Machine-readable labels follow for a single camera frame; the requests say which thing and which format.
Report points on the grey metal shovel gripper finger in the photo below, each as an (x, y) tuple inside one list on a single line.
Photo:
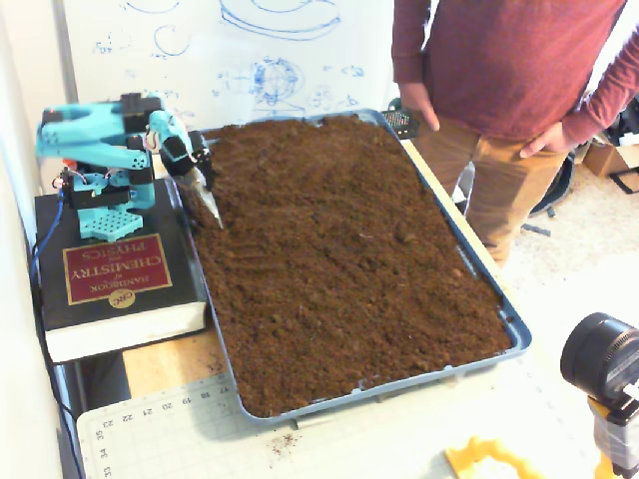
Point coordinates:
[(202, 202)]

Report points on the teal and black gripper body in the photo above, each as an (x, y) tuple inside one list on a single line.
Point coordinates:
[(204, 161)]

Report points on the brown soil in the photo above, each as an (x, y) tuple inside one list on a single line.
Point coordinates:
[(349, 274)]

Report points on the person's right forearm red sleeve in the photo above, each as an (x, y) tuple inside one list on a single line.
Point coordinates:
[(409, 45)]

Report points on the person's left forearm red sleeve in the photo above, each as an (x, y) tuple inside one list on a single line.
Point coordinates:
[(604, 100)]

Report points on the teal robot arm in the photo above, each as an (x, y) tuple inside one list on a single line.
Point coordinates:
[(100, 149)]

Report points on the person's right hand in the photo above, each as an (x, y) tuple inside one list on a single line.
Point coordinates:
[(418, 97)]

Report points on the person's left hand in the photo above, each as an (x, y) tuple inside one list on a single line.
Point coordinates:
[(546, 142)]

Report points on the whiteboard with blue drawings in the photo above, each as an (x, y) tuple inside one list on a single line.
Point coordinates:
[(224, 50)]

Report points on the black chemistry physics handbook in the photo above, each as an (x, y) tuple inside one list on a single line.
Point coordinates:
[(150, 304)]

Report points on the black and orange clamp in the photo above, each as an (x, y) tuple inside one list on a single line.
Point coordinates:
[(69, 163)]

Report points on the black perforated basket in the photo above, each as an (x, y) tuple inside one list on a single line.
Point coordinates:
[(399, 122)]

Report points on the pale green cutting mat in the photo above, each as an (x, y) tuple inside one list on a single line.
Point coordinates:
[(175, 449)]

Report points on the person in red sweater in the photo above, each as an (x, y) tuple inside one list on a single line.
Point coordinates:
[(509, 65)]

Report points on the blue plastic tray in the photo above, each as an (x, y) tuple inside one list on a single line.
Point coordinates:
[(523, 341)]

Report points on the black office chair base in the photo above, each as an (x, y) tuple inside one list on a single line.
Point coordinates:
[(561, 189)]

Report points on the yellow plastic part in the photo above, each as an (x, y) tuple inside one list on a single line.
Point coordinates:
[(464, 456)]

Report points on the cardboard box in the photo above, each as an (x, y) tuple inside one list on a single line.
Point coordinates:
[(606, 159)]

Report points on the black bag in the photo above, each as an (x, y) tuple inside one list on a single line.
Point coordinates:
[(626, 125)]

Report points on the black camera lens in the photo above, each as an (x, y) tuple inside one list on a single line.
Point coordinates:
[(594, 354)]

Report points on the yellow and grey camera stand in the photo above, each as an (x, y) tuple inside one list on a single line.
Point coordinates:
[(616, 439)]

